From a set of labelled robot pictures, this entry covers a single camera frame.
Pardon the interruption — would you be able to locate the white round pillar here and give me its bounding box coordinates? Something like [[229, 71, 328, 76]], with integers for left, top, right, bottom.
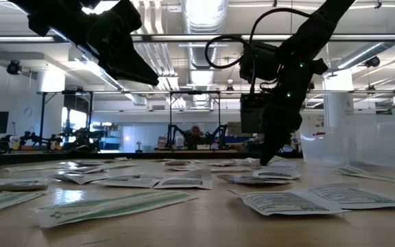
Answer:
[[322, 70, 355, 128]]

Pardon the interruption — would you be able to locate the black overhead light bar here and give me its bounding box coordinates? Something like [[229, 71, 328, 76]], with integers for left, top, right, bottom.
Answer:
[[0, 33, 395, 43]]

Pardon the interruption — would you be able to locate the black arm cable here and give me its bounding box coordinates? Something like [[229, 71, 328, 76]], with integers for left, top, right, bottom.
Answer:
[[204, 7, 313, 95]]

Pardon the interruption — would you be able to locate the black computer monitor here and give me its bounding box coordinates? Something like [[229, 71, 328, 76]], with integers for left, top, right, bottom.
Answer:
[[240, 106, 267, 135]]

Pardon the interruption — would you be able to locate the blue storage shelf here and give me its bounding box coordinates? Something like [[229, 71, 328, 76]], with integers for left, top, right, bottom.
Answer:
[[93, 121, 122, 151]]

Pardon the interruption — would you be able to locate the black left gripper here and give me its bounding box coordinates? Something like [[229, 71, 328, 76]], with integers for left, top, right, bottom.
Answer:
[[8, 0, 160, 86]]

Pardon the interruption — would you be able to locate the white rectangular ceiling duct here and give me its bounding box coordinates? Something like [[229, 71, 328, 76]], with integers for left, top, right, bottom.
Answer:
[[67, 46, 149, 106]]

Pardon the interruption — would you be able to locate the silver ventilation duct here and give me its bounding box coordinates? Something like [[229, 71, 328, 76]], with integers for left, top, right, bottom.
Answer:
[[180, 0, 229, 109], [334, 15, 395, 71]]

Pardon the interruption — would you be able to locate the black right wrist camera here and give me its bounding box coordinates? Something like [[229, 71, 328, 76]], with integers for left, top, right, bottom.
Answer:
[[239, 41, 283, 83]]

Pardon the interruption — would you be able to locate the black metal workstation frame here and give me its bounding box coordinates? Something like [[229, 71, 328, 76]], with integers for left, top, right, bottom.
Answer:
[[168, 90, 222, 142], [38, 89, 95, 147]]

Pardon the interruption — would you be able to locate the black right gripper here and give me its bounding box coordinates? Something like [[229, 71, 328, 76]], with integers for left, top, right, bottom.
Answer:
[[259, 51, 329, 166]]

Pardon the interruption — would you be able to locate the person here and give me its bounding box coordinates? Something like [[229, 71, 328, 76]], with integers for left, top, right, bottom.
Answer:
[[185, 125, 206, 150]]

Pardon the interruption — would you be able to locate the black metal rig frame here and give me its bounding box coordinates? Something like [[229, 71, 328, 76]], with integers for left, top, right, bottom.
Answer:
[[0, 152, 304, 168]]

